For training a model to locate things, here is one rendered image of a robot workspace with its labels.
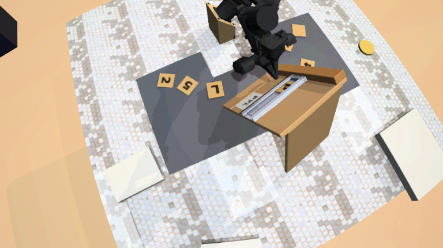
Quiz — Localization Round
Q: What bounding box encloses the yellow round disc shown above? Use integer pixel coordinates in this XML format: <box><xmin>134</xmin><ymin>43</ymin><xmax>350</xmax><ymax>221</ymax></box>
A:
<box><xmin>358</xmin><ymin>40</ymin><xmax>374</xmax><ymax>55</ymax></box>

